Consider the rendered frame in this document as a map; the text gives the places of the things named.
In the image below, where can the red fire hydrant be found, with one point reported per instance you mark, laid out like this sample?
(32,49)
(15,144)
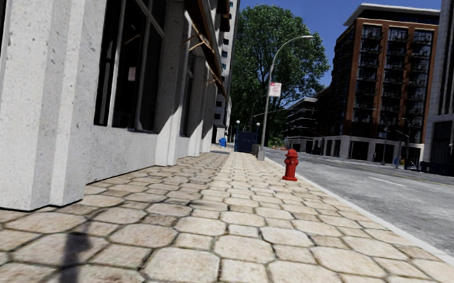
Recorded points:
(291,165)

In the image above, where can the grey street lamp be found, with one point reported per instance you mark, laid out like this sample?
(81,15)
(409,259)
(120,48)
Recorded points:
(267,104)

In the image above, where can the red brick building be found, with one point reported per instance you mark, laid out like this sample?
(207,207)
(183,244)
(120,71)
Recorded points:
(385,83)

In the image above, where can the tree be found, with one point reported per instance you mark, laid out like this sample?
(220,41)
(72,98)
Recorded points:
(262,53)

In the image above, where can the dark low building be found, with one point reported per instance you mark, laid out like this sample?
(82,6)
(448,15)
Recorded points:
(300,122)

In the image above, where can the blue letter box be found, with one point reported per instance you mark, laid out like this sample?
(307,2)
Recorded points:
(222,142)

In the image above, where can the pale concrete building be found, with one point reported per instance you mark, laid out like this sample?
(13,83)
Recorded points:
(48,79)

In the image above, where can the dark bin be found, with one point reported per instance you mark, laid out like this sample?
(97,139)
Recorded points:
(254,149)

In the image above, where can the pale tower building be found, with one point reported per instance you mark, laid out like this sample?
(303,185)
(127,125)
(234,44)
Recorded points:
(228,57)

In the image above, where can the traffic light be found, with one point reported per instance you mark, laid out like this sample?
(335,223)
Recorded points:
(403,140)

